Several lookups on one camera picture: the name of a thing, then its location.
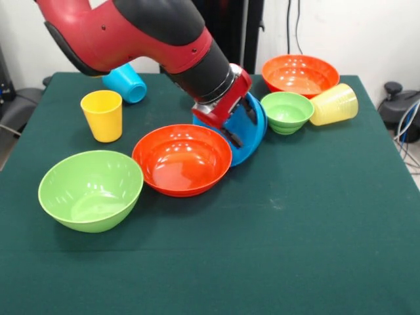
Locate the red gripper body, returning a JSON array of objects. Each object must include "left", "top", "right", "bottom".
[{"left": 192, "top": 67, "right": 253, "bottom": 131}]

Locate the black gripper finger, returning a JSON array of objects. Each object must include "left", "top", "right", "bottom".
[
  {"left": 243, "top": 97, "right": 259, "bottom": 125},
  {"left": 221, "top": 124, "right": 244, "bottom": 149}
]

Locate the large light blue bowl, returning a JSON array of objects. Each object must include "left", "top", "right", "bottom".
[{"left": 192, "top": 91, "right": 268, "bottom": 168}]

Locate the orange bowl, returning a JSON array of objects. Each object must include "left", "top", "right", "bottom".
[
  {"left": 261, "top": 54, "right": 341, "bottom": 99},
  {"left": 131, "top": 123, "right": 233, "bottom": 198}
]

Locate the small green bowl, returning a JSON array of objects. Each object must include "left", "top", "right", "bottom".
[{"left": 261, "top": 91, "right": 315, "bottom": 135}]

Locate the translucent yellow cup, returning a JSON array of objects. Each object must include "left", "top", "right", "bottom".
[{"left": 308, "top": 83, "right": 359, "bottom": 127}]

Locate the light blue cup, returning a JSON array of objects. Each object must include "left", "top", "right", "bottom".
[{"left": 101, "top": 64, "right": 148, "bottom": 104}]

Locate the dark green tablecloth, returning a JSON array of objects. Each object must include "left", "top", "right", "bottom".
[{"left": 0, "top": 71, "right": 420, "bottom": 315}]

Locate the opaque yellow cup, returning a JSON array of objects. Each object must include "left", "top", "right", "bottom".
[{"left": 80, "top": 90, "right": 124, "bottom": 144}]

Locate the black chair base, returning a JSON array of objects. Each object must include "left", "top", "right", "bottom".
[{"left": 377, "top": 81, "right": 420, "bottom": 144}]

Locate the large green bowl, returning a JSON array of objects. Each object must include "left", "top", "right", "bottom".
[{"left": 38, "top": 150, "right": 144, "bottom": 234}]

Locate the black chair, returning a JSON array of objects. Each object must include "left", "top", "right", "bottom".
[{"left": 0, "top": 75, "right": 53, "bottom": 137}]

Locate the black wall cable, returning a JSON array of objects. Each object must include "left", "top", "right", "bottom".
[{"left": 283, "top": 0, "right": 305, "bottom": 56}]

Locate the floor cable bundle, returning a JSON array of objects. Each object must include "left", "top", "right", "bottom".
[{"left": 393, "top": 98, "right": 420, "bottom": 173}]

